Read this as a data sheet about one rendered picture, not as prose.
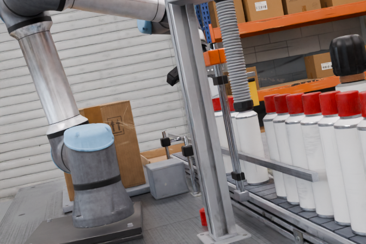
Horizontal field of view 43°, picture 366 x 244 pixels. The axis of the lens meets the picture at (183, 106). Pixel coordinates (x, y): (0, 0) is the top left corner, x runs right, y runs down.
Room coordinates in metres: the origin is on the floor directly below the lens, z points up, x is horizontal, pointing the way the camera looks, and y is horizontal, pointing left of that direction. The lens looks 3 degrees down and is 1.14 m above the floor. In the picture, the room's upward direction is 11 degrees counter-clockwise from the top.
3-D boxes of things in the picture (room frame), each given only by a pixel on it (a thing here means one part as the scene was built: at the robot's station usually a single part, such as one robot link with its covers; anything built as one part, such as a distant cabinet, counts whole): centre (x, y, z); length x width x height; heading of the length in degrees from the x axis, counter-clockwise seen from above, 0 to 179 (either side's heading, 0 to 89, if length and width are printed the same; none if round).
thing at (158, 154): (1.94, 0.08, 0.85); 0.30 x 0.26 x 0.04; 14
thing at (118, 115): (1.57, 0.31, 0.99); 0.30 x 0.24 x 0.27; 13
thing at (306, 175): (1.25, -0.06, 0.95); 1.07 x 0.01 x 0.01; 14
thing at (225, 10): (0.79, -0.10, 1.18); 0.04 x 0.04 x 0.21
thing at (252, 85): (0.98, -0.15, 1.09); 0.03 x 0.01 x 0.06; 104
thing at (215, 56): (0.95, -0.11, 1.05); 0.10 x 0.04 x 0.33; 104
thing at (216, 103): (1.23, -0.09, 0.98); 0.05 x 0.05 x 0.20
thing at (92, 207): (1.13, 0.24, 0.90); 0.15 x 0.15 x 0.10
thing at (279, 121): (0.87, -0.19, 0.98); 0.05 x 0.05 x 0.20
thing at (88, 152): (1.14, 0.24, 1.02); 0.13 x 0.12 x 0.14; 29
